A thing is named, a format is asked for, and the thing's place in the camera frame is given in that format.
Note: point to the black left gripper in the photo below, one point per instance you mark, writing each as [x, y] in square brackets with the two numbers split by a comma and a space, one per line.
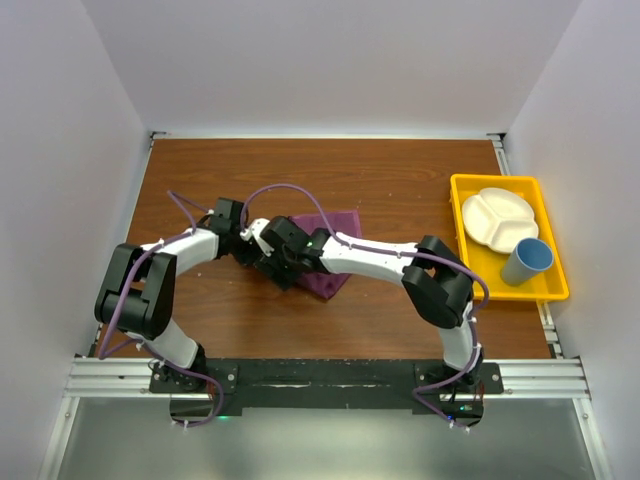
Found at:
[252, 253]

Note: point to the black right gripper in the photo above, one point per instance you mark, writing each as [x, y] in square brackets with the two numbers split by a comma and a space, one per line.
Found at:
[269, 265]

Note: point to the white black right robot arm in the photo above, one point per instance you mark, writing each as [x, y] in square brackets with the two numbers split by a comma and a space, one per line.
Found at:
[438, 284]

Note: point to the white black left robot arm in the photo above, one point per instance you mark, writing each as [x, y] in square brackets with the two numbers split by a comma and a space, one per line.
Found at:
[136, 297]

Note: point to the white divided plate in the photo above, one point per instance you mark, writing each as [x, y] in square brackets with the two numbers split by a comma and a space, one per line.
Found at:
[498, 219]

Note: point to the blue plastic cup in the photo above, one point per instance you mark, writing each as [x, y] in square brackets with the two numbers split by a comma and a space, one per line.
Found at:
[530, 257]

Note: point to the yellow plastic tray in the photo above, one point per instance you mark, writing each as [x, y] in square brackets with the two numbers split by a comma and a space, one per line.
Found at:
[548, 286]

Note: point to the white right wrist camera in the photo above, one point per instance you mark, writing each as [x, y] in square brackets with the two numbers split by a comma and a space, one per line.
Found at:
[253, 234]

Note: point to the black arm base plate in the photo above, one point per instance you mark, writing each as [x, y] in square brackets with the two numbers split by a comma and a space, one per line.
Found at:
[402, 384]

